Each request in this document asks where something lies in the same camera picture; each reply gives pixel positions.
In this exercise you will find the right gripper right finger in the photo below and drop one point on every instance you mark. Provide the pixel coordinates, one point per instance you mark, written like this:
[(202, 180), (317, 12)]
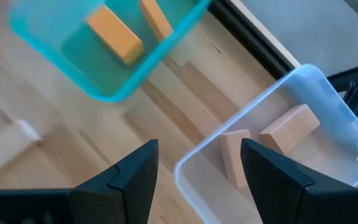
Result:
[(284, 199)]

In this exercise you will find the orange wooden block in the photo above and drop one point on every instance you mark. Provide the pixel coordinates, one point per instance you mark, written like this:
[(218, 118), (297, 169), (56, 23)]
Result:
[(155, 18), (113, 34)]

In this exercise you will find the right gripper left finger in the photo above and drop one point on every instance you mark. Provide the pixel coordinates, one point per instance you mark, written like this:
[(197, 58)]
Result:
[(129, 193)]

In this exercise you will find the natural wooden block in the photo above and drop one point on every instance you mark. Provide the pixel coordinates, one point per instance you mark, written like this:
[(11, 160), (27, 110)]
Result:
[(8, 149), (233, 155), (287, 129)]

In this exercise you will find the clear plastic bin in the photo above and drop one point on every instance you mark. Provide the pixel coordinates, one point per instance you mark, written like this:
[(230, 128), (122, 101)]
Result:
[(337, 161)]

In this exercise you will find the teal plastic bin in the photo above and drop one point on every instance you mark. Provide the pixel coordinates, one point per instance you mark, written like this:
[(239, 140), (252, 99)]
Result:
[(82, 62)]

